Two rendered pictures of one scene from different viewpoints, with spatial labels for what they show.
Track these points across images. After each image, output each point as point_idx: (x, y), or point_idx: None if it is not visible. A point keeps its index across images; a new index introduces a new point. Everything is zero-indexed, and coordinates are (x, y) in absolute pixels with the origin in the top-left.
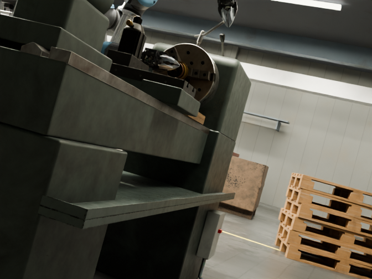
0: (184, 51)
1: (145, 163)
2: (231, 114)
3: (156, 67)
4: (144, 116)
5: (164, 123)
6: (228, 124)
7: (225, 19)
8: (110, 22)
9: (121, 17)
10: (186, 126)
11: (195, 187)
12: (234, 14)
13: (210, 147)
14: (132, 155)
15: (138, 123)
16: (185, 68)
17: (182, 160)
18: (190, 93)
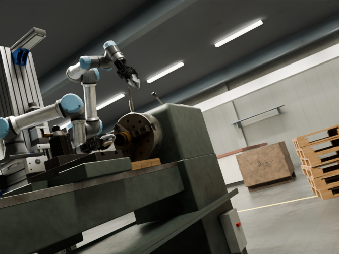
0: (125, 122)
1: (151, 210)
2: (189, 140)
3: (102, 147)
4: (58, 206)
5: (100, 193)
6: (192, 148)
7: (134, 84)
8: None
9: (72, 128)
10: (138, 177)
11: (191, 208)
12: (137, 77)
13: (184, 173)
14: (140, 209)
15: (51, 215)
16: (125, 134)
17: (155, 201)
18: (112, 156)
